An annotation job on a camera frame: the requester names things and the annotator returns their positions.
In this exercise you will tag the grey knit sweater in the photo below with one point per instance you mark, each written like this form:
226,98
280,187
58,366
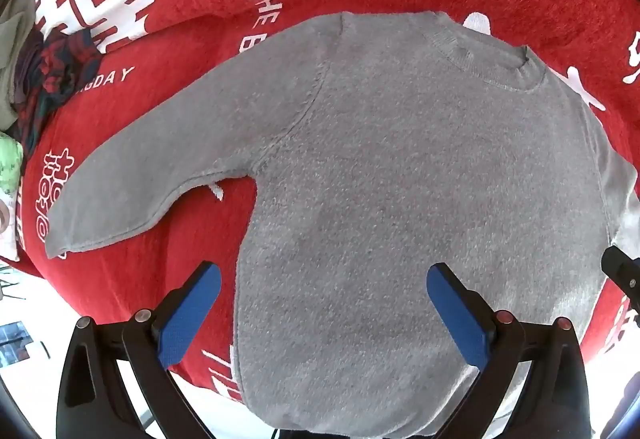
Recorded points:
400,169

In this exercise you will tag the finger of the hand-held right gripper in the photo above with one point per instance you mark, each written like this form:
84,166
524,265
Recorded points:
622,271

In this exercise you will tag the dark red patterned cloth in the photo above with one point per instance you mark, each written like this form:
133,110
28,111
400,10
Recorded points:
55,69

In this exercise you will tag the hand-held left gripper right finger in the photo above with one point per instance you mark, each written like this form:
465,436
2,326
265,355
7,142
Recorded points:
457,319

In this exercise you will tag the light green cloth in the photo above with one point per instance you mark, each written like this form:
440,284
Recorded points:
10,159

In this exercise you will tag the olive grey cloth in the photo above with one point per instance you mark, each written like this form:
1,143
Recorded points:
15,34

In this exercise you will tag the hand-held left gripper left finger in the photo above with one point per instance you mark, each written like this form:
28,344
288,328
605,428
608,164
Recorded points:
190,314

